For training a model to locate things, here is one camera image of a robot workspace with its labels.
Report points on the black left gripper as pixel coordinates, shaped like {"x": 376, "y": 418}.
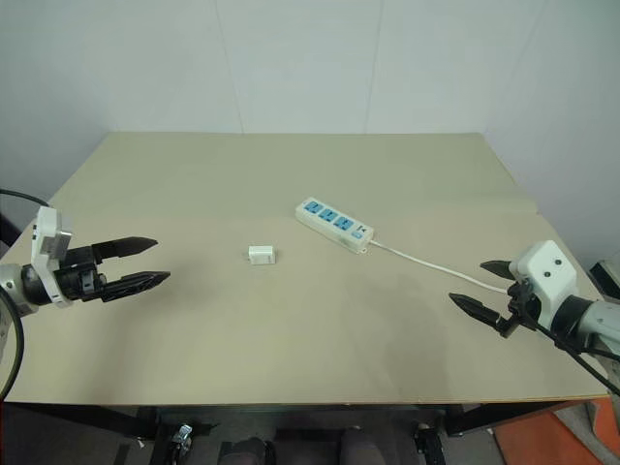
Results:
{"x": 77, "y": 281}

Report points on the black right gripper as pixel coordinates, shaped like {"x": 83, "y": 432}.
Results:
{"x": 520, "y": 305}

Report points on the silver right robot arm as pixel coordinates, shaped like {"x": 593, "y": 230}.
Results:
{"x": 593, "y": 322}

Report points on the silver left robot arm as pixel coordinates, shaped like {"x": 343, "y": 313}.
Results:
{"x": 19, "y": 288}

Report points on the white plug adapter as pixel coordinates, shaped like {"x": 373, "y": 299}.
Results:
{"x": 261, "y": 255}

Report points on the white power strip blue sockets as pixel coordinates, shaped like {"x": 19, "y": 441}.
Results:
{"x": 334, "y": 224}

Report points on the silver caster wheel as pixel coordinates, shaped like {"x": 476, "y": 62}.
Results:
{"x": 428, "y": 438}
{"x": 183, "y": 438}

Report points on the orange floor mat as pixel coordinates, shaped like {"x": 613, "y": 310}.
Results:
{"x": 571, "y": 436}

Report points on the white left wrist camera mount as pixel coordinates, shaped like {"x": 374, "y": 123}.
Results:
{"x": 47, "y": 227}

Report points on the black table frame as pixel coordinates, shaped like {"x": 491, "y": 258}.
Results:
{"x": 72, "y": 416}

